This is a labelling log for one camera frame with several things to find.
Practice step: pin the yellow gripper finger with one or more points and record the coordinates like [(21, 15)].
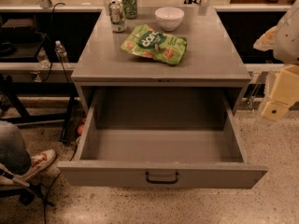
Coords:
[(284, 93)]

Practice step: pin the green rice chip bag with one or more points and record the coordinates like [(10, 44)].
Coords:
[(145, 42)]

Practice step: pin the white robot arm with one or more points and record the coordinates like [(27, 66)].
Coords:
[(283, 39)]

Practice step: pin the open grey top drawer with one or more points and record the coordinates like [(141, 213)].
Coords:
[(133, 130)]

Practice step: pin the white bowl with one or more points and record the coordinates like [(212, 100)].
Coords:
[(169, 18)]

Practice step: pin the grey cabinet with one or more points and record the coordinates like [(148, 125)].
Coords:
[(198, 53)]

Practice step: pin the white green soda can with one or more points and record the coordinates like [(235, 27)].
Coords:
[(117, 16)]

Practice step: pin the clear water bottle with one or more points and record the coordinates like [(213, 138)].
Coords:
[(61, 52)]

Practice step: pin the white orange sneaker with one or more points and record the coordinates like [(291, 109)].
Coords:
[(39, 162)]

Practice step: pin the black side table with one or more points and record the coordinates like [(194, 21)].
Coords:
[(21, 73)]

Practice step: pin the black office chair base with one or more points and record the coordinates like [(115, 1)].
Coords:
[(26, 193)]

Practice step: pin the blue jeans leg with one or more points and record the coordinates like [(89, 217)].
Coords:
[(13, 153)]

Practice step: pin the black drawer handle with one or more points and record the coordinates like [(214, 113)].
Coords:
[(162, 179)]

